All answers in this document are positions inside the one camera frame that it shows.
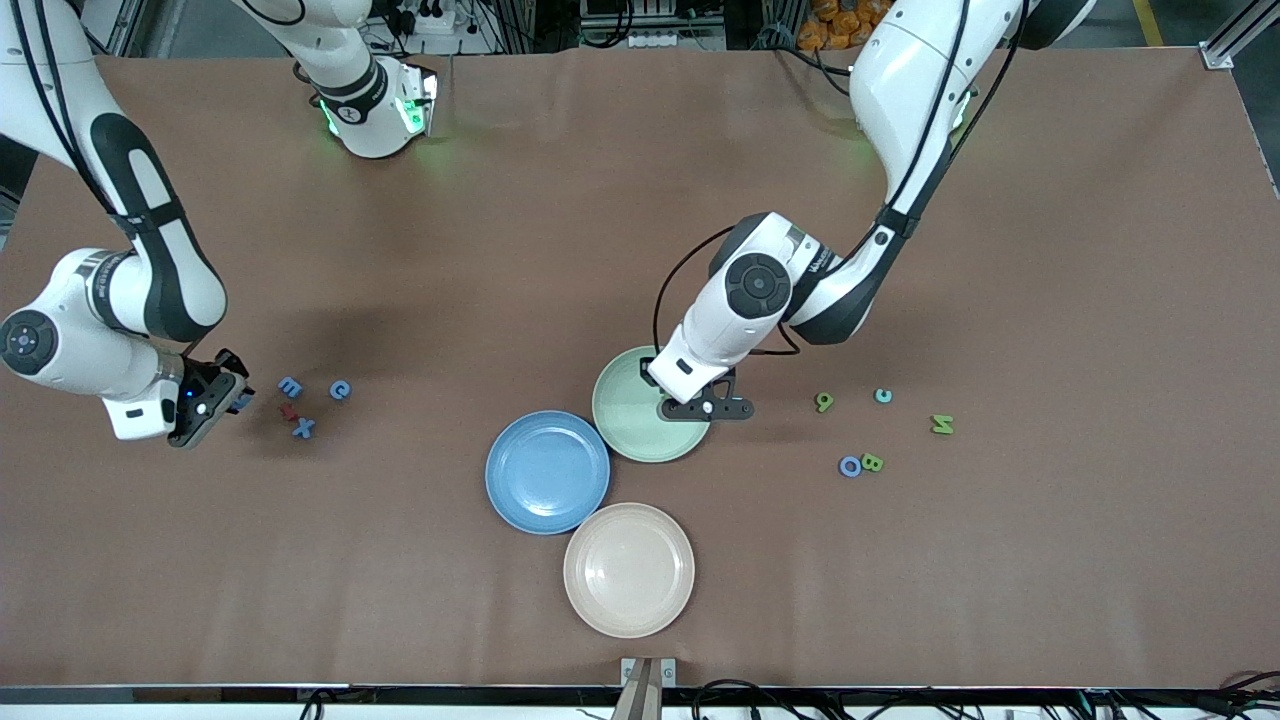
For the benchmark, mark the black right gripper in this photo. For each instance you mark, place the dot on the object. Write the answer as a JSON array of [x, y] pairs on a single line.
[[213, 381]]

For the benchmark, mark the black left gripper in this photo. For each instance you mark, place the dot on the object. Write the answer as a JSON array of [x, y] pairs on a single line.
[[647, 375]]

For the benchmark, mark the blue foam letter E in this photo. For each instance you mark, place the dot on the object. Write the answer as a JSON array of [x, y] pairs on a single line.
[[290, 385]]

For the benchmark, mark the blue foam letter X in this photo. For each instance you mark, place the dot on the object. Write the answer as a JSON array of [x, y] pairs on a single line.
[[302, 428]]

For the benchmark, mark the green foam letter b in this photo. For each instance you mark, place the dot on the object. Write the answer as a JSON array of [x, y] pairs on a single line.
[[827, 408], [872, 463]]

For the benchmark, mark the green foam letter N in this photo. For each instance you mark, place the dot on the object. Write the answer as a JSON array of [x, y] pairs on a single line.
[[942, 424]]

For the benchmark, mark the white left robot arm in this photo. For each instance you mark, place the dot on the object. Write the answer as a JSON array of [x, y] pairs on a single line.
[[900, 100]]

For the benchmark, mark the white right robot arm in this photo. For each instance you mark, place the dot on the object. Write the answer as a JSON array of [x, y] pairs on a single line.
[[60, 340]]

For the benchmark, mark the green plate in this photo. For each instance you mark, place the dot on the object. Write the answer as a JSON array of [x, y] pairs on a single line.
[[625, 420]]

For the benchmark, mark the blue foam letter O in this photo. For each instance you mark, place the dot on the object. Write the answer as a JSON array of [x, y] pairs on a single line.
[[842, 467]]

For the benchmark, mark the blue plate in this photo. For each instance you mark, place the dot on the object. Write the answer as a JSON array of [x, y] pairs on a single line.
[[547, 472]]

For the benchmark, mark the beige plate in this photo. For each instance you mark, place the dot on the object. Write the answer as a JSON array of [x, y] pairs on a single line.
[[628, 570]]

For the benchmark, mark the white power strip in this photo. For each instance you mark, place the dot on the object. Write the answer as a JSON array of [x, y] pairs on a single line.
[[430, 20], [655, 40]]

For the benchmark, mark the orange bags pile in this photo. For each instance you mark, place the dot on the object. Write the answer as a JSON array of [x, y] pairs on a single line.
[[830, 25]]

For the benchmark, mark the metal table edge bracket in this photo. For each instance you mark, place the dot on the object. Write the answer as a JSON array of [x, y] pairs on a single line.
[[630, 668]]

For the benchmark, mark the aluminium frame profile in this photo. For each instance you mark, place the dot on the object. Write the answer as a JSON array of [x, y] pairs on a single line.
[[1230, 45]]

